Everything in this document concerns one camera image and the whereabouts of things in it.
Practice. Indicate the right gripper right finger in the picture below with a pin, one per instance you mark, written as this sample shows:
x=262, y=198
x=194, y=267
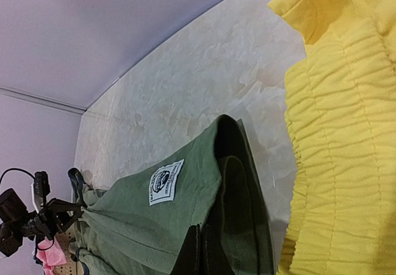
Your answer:
x=236, y=237

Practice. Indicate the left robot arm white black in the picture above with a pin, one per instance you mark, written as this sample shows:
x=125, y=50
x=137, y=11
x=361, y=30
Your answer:
x=17, y=223

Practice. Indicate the olive green garment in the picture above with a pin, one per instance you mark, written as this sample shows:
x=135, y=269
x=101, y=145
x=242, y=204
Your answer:
x=139, y=224

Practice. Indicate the pink garment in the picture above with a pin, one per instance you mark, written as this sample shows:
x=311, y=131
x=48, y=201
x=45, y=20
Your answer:
x=50, y=253

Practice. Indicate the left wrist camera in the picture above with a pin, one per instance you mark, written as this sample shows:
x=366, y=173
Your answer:
x=40, y=189

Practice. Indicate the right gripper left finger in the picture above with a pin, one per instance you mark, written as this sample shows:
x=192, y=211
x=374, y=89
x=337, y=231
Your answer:
x=188, y=259

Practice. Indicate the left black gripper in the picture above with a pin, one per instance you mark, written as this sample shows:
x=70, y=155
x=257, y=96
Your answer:
x=57, y=216

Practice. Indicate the yellow shorts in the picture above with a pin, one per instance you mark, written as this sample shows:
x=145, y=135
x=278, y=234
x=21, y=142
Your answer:
x=340, y=116

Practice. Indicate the beige plastic laundry basket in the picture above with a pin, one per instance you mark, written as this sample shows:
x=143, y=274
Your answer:
x=71, y=267

